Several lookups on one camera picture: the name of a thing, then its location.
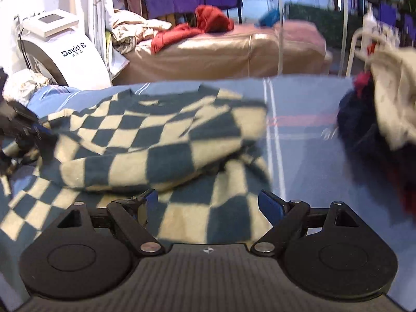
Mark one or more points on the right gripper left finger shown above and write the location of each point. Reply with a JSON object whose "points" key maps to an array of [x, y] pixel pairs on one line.
{"points": [[87, 252]]}

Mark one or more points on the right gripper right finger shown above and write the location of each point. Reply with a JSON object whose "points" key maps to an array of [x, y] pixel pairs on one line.
{"points": [[331, 253]]}

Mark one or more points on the blue cream checkered sweater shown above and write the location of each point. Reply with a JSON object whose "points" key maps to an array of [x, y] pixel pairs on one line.
{"points": [[197, 149]]}

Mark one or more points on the dark navy clothes pile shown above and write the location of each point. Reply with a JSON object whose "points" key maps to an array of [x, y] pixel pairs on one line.
{"points": [[362, 139]]}

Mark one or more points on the floral beige quilt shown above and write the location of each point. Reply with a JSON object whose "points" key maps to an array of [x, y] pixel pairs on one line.
{"points": [[20, 86]]}

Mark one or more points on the white David B machine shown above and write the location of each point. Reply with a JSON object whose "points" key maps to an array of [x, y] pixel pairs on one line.
{"points": [[52, 45]]}

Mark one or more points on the crumpled beige blanket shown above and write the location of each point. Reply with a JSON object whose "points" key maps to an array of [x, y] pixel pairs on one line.
{"points": [[128, 29]]}

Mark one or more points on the red garment in pile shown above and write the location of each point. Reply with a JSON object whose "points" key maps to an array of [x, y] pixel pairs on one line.
{"points": [[361, 81]]}

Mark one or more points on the cream dotted garment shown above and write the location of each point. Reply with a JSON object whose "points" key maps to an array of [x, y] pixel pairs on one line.
{"points": [[393, 72]]}

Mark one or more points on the white metal cart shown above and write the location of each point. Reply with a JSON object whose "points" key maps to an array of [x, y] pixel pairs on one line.
{"points": [[355, 48]]}

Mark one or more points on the tan covered massage bed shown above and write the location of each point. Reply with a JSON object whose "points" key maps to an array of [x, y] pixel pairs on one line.
{"points": [[246, 51]]}

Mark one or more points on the pink pillow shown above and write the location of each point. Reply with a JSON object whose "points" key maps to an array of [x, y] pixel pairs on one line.
{"points": [[304, 32]]}

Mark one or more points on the white pump bottle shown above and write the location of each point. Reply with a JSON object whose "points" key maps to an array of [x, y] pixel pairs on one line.
{"points": [[369, 22]]}

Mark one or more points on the white lamp pole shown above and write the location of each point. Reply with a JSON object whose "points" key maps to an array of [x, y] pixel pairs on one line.
{"points": [[281, 36]]}

